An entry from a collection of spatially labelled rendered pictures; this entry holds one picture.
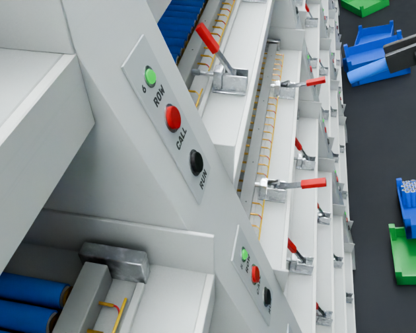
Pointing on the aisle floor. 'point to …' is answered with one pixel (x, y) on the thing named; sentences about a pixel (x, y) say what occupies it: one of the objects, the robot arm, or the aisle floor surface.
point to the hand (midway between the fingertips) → (413, 50)
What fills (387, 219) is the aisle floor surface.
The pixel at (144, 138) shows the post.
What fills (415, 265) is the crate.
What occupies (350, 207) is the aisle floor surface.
